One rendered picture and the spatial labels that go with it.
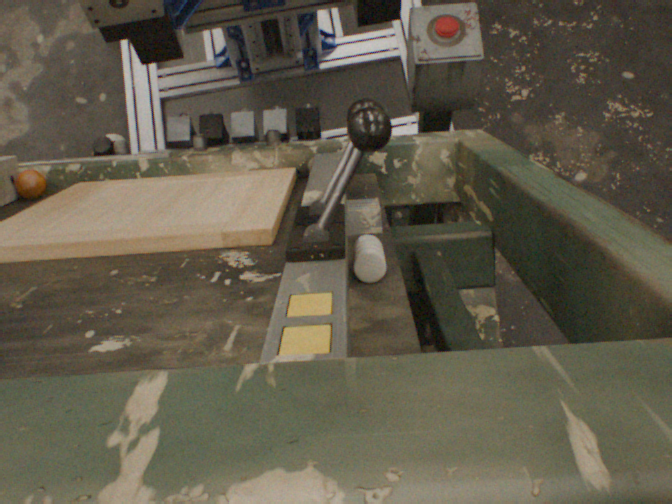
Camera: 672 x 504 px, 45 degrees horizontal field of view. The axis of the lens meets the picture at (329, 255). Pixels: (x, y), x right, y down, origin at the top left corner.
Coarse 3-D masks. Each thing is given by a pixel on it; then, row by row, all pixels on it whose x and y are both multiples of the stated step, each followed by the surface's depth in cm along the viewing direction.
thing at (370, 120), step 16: (368, 112) 67; (384, 112) 68; (352, 128) 67; (368, 128) 67; (384, 128) 67; (368, 144) 67; (384, 144) 68; (352, 160) 69; (352, 176) 69; (336, 192) 69; (336, 208) 70; (320, 224) 70; (304, 240) 70; (320, 240) 69
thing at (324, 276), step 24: (312, 168) 121; (312, 192) 100; (288, 264) 67; (312, 264) 66; (336, 264) 66; (288, 288) 60; (312, 288) 59; (336, 288) 59; (336, 312) 54; (336, 336) 49; (264, 360) 46; (288, 360) 46
